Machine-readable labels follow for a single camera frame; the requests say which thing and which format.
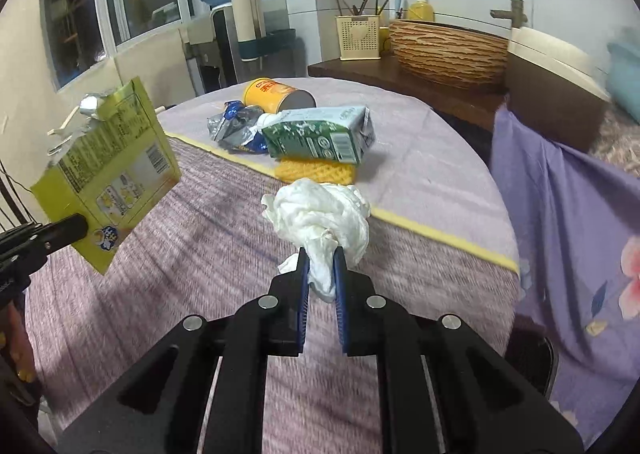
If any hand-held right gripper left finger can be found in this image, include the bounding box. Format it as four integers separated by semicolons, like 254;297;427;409
60;246;311;454

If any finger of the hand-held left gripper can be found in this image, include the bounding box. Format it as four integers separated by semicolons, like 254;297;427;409
37;214;90;252

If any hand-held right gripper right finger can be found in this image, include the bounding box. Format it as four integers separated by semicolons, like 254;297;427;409
332;245;586;454

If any yellow drink carton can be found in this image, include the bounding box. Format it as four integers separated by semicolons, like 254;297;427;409
31;76;182;276

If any white tissue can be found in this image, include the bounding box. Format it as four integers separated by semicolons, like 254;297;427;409
261;178;371;304

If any yellow foam net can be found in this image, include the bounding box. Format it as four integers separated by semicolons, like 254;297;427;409
274;156;361;185

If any green milk carton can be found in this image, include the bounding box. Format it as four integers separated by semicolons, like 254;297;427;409
257;105;376;165

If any blue silver wrapper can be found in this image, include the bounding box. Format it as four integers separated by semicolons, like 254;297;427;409
207;100;271;154

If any brown plastic bin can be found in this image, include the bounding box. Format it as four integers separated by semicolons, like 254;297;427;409
505;329;558;400

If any yellow can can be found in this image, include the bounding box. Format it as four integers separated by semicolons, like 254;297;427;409
243;78;317;115

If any person's left hand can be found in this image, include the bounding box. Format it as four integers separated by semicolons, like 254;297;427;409
0;295;37;383

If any grey water dispenser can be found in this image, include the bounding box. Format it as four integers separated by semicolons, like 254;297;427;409
182;0;301;100

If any dark wooden counter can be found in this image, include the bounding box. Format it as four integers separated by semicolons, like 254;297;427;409
307;54;508;132

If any purple floral sheet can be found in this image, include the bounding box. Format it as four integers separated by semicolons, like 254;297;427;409
489;104;640;445

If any teal roll holder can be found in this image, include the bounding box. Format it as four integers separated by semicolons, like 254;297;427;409
237;29;297;60

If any cream chopstick holder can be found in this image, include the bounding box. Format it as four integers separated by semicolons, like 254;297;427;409
335;14;382;61

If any woven pattern basin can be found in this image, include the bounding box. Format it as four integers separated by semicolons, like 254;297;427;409
387;19;511;87

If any cream brown rice cooker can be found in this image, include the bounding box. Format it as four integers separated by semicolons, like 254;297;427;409
505;26;613;152

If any bundle of dark chopsticks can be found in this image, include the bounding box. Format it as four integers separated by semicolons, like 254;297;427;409
335;0;396;17

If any yellow soap bottle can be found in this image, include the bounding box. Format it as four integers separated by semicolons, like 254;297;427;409
407;0;436;21

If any paisley patterned cloth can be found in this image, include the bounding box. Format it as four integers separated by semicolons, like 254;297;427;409
587;104;640;170

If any bronze faucet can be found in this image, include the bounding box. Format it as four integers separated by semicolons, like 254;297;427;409
490;0;528;30

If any blue plastic basin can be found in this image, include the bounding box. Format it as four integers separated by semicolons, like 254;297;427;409
607;41;640;122

